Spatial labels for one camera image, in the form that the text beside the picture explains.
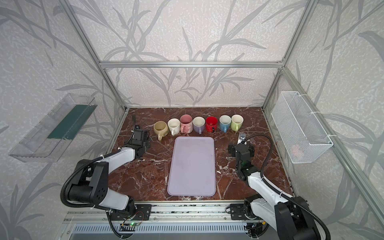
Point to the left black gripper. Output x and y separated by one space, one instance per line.
139 133

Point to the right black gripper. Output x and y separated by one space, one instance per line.
241 147

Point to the beige stoneware mug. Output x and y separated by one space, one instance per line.
161 129

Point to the light green mug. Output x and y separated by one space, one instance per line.
236 123

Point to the white mug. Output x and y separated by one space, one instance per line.
174 126

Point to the blue mug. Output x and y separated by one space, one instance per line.
225 123

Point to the red mug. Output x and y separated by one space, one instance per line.
211 124

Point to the pink patterned mug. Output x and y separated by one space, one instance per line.
186 124

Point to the lavender mug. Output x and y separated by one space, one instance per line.
199 125

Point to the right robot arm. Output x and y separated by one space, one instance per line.
290 221

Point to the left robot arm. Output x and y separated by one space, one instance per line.
88 185

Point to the lavender plastic tray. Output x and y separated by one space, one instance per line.
193 171

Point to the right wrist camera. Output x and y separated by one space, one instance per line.
241 138

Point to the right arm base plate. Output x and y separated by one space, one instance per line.
238 213

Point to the white wire mesh basket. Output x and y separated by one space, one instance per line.
304 137

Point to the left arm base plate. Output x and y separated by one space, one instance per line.
141 213

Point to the aluminium front rail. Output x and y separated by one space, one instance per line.
165 212

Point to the aluminium cage frame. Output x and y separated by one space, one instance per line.
355 173

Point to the clear plastic wall bin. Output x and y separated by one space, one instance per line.
49 139

